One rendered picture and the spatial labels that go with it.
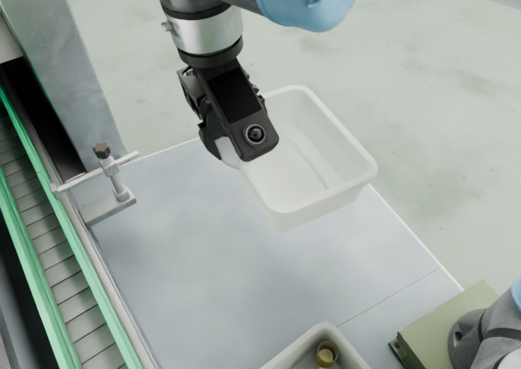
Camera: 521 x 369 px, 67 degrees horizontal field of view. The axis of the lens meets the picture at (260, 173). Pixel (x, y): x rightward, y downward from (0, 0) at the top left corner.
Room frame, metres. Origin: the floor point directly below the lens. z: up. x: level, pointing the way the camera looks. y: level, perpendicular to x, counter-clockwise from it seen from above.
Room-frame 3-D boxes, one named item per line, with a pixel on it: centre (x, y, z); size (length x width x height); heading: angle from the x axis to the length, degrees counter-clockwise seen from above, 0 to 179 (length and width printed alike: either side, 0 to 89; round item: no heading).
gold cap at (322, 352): (0.20, -0.12, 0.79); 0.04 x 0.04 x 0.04
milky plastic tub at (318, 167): (0.40, -0.04, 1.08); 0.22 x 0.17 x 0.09; 27
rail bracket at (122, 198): (0.48, 0.31, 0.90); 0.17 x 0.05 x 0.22; 126
